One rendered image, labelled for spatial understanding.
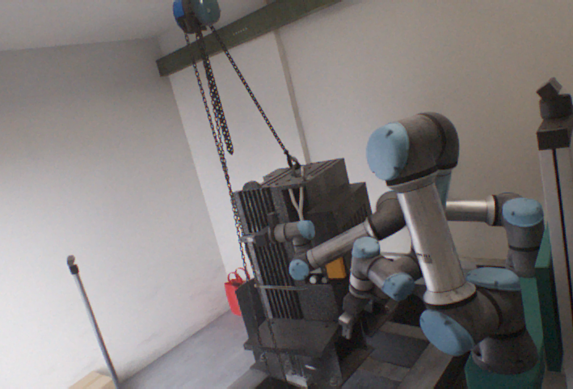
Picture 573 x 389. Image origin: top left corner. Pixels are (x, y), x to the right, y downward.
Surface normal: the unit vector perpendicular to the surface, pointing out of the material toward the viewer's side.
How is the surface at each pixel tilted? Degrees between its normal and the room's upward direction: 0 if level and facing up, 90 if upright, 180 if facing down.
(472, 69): 90
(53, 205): 90
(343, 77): 90
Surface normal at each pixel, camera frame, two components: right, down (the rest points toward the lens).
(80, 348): 0.71, -0.05
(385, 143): -0.89, 0.18
